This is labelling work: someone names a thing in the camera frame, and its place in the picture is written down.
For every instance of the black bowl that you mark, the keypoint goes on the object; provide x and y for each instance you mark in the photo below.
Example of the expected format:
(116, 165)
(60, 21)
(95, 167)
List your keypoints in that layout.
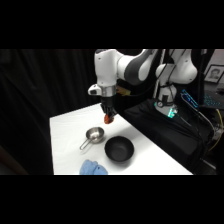
(119, 149)

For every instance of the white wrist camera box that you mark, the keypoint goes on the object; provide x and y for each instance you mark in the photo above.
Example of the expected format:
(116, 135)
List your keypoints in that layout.
(94, 90)

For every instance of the blue lit keyboard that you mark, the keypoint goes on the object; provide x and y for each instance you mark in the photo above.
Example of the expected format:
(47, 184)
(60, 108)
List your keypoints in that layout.
(196, 99)

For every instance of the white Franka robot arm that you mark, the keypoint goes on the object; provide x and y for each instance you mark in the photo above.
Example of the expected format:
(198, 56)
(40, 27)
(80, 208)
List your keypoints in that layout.
(110, 68)

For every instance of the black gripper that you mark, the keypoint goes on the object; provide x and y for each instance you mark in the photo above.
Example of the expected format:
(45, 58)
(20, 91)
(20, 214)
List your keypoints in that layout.
(107, 102)

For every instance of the blue cloth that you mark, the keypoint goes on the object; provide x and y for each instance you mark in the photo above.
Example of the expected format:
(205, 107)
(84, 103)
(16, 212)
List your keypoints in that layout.
(92, 167)

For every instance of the framed portrait picture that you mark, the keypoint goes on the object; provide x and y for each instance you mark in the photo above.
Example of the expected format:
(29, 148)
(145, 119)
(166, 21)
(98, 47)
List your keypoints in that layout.
(214, 74)

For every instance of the black curtain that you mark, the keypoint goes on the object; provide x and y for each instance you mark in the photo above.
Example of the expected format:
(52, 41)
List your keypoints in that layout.
(40, 100)

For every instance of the black robot stand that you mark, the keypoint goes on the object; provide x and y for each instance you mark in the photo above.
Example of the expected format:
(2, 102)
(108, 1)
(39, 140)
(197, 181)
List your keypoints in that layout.
(166, 133)

